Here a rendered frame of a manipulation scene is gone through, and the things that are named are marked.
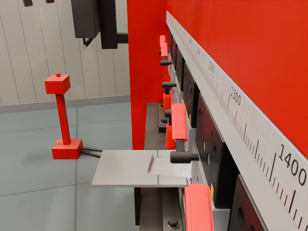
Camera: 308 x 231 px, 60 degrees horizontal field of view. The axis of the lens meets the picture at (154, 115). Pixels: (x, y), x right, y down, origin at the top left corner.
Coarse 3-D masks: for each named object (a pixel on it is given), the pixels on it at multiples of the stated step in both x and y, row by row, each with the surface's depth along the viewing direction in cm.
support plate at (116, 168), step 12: (108, 156) 86; (120, 156) 86; (132, 156) 86; (144, 156) 86; (156, 156) 86; (168, 156) 86; (108, 168) 80; (120, 168) 80; (132, 168) 80; (144, 168) 80; (96, 180) 75; (108, 180) 75; (120, 180) 75; (132, 180) 75; (144, 180) 75; (156, 180) 75; (168, 180) 75; (180, 180) 75
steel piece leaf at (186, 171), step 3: (183, 165) 81; (186, 165) 81; (189, 165) 81; (183, 168) 79; (186, 168) 79; (189, 168) 79; (183, 171) 78; (186, 171) 78; (189, 171) 78; (183, 174) 77; (186, 174) 77; (189, 174) 77; (186, 177) 76; (189, 177) 76
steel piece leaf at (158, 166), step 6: (150, 162) 81; (156, 162) 82; (162, 162) 82; (168, 162) 82; (150, 168) 79; (156, 168) 79; (162, 168) 79; (168, 168) 79; (174, 168) 79; (180, 168) 79; (156, 174) 77; (162, 174) 77; (168, 174) 77; (174, 174) 77; (180, 174) 77
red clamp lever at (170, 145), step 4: (168, 112) 56; (168, 116) 57; (168, 124) 58; (168, 128) 58; (168, 132) 58; (168, 136) 59; (168, 140) 59; (168, 144) 59; (172, 144) 59; (168, 148) 60; (172, 148) 60
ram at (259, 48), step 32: (192, 0) 47; (224, 0) 26; (256, 0) 18; (288, 0) 14; (192, 32) 47; (224, 32) 26; (256, 32) 18; (288, 32) 14; (192, 64) 47; (224, 64) 26; (256, 64) 18; (288, 64) 14; (256, 96) 18; (288, 96) 14; (224, 128) 26; (288, 128) 14; (256, 192) 18; (288, 224) 14
